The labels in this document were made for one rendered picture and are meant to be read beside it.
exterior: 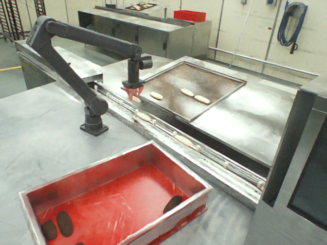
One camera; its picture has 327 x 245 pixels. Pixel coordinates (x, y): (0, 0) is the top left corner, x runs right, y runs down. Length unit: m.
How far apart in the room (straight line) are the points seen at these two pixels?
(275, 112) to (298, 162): 0.74
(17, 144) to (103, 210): 0.56
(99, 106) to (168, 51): 2.95
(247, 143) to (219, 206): 0.32
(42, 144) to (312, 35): 4.18
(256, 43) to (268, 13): 0.53
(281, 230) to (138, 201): 0.43
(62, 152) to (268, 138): 0.87
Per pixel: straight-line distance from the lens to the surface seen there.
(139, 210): 0.83
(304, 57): 4.67
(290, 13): 4.65
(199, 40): 4.76
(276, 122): 1.21
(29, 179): 1.02
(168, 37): 3.95
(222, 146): 1.15
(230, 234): 0.82
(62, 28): 0.98
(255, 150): 1.05
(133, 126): 1.19
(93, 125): 1.18
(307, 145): 0.54
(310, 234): 0.66
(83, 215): 0.84
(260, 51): 4.94
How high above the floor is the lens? 1.46
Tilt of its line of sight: 30 degrees down
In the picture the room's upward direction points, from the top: 3 degrees clockwise
